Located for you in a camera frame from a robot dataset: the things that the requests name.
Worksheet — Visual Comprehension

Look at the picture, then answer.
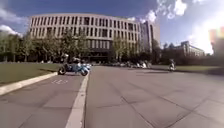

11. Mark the row of parked bicycles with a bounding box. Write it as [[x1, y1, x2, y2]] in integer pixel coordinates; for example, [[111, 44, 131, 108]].
[[99, 59, 153, 70]]

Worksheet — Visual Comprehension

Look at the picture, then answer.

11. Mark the blue motor scooter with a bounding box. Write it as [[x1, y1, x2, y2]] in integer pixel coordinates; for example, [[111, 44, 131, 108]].
[[57, 57, 92, 77]]

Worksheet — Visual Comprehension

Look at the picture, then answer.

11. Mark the large beige curved building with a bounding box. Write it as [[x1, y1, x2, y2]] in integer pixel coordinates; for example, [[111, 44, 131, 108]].
[[27, 13, 161, 64]]

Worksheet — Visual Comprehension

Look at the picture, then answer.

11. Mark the person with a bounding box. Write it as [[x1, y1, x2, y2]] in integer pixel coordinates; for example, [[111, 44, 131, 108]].
[[167, 58, 177, 72]]

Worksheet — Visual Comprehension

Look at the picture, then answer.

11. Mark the row of trees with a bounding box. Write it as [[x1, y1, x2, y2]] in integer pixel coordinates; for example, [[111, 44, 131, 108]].
[[0, 30, 162, 64]]

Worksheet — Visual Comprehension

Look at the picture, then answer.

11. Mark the low grey building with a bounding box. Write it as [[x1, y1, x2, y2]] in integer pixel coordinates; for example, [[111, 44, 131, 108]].
[[162, 40, 206, 58]]

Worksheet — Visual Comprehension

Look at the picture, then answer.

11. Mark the pale stone kerb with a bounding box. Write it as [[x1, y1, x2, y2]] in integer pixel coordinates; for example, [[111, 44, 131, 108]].
[[0, 71, 59, 97]]

